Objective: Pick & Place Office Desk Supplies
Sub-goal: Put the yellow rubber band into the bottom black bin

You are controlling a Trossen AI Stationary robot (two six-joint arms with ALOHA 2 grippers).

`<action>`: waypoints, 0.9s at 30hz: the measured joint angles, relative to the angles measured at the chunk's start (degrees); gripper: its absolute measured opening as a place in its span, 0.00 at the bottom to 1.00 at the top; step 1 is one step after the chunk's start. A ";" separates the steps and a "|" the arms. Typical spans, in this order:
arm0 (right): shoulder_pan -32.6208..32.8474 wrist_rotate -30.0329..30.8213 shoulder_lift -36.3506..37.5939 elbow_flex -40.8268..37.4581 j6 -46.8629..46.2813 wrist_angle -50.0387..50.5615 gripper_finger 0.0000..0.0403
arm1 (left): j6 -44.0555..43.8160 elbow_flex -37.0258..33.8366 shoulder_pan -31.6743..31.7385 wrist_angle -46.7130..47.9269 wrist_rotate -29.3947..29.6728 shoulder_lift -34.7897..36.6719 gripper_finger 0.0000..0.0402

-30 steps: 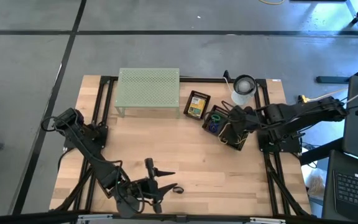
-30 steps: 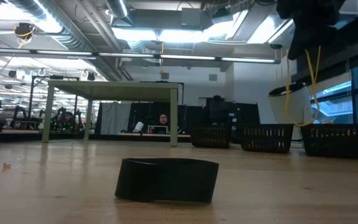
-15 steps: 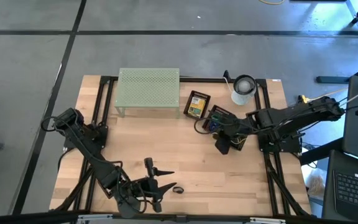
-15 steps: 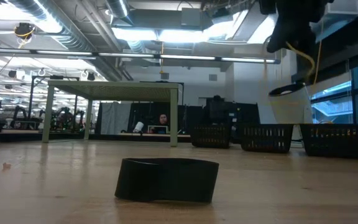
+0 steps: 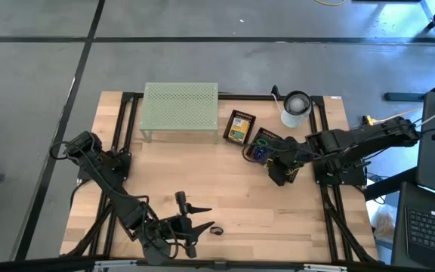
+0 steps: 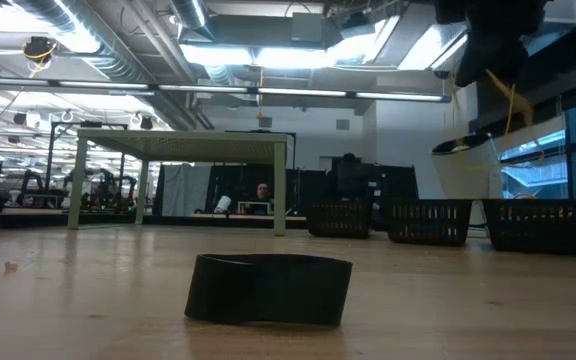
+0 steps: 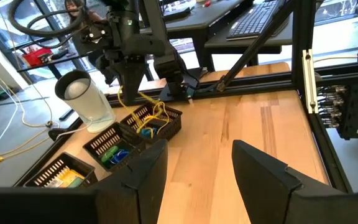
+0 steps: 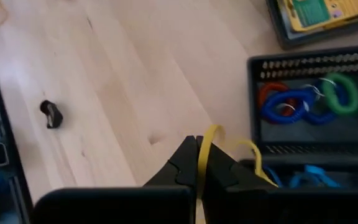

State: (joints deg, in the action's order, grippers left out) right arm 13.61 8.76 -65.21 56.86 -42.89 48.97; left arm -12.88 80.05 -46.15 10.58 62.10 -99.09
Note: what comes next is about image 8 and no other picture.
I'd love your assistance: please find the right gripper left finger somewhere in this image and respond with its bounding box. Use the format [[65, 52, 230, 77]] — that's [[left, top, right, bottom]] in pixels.
[[29, 135, 198, 224]]

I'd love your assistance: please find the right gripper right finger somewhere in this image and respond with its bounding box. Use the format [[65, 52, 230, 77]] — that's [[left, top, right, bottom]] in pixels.
[[197, 135, 358, 224]]

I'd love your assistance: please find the blue rubber band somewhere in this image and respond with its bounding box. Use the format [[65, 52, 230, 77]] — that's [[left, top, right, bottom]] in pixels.
[[262, 166, 291, 189], [290, 164, 342, 189]]

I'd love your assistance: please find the red coil keychain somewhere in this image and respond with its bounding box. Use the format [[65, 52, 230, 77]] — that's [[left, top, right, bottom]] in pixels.
[[258, 81, 296, 118]]

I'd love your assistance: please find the blue coil keychain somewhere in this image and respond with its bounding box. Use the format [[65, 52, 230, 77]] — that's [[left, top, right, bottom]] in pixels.
[[303, 83, 351, 126], [259, 88, 318, 125]]

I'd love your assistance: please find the green coil keychain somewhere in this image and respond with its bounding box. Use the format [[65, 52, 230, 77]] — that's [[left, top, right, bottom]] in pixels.
[[320, 72, 358, 117]]

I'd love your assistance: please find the yellow green crayon box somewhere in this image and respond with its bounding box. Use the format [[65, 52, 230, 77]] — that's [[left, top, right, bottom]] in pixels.
[[277, 0, 358, 33]]

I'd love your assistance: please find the black plastic basket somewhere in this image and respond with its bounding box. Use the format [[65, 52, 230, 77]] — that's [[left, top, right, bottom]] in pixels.
[[246, 45, 358, 156], [265, 0, 358, 51], [237, 154, 358, 195]]

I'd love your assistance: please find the black wide rubber band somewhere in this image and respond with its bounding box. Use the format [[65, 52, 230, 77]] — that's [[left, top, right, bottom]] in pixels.
[[39, 99, 65, 129]]

